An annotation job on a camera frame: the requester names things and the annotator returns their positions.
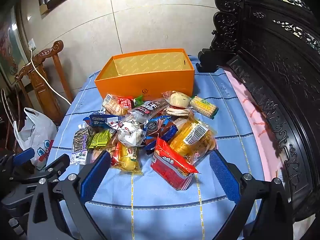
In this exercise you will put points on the white wall socket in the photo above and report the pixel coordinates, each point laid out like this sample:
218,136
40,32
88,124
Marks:
32,45

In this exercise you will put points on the lime green snack packet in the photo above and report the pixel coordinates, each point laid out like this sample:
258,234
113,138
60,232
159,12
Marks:
100,138

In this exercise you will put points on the yellow bread packet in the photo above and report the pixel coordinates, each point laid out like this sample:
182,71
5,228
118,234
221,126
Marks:
190,135

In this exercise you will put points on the yellow cake packet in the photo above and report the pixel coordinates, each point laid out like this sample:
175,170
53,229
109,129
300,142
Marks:
127,160

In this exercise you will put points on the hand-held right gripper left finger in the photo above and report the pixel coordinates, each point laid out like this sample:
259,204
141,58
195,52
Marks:
96,175

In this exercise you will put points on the red white cracker packet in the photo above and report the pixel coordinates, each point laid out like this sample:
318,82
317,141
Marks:
116,103

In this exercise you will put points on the green cracker packet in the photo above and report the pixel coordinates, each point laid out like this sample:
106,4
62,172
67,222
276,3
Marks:
203,106

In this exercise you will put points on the carved brown wooden chair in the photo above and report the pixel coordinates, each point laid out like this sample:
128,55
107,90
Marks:
40,82

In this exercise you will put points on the small green packet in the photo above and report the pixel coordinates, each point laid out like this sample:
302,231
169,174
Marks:
137,100

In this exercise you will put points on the framed red painting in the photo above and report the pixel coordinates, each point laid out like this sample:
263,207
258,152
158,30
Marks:
10,50

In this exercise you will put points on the orange cardboard box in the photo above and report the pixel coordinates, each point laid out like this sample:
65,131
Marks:
145,85

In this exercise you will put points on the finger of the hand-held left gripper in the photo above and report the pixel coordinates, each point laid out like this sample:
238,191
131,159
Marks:
58,165
23,156

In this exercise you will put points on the dark carved wooden headboard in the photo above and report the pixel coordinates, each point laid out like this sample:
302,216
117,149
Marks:
275,67

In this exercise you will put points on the white plastic bag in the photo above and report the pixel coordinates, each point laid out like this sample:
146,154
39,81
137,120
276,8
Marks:
37,130

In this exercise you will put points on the pink bed sheet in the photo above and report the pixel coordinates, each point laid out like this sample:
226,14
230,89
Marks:
252,120

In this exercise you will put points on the sunflower seed packet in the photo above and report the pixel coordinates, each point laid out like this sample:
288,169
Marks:
81,142

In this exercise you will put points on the blue cookie packet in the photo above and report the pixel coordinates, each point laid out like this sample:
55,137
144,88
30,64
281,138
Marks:
160,130

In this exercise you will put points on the blue white snack packet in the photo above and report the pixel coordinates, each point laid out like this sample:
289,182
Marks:
102,120

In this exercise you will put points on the white wrapped snack packet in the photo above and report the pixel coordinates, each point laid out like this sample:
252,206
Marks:
128,132

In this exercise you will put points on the blue checked bed sheet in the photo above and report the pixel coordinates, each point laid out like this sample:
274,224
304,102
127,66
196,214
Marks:
150,205

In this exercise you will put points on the long brown bread packet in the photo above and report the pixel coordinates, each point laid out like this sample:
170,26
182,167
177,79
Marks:
150,107

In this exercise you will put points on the red snack packet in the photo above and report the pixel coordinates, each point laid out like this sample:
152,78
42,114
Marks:
172,167

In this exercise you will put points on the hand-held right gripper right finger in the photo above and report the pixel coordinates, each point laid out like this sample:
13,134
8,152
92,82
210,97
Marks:
225,177

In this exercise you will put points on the round bun packet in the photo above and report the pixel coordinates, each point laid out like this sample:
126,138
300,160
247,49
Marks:
177,98

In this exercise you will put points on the flat pastry packet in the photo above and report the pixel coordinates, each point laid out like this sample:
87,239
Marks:
178,111

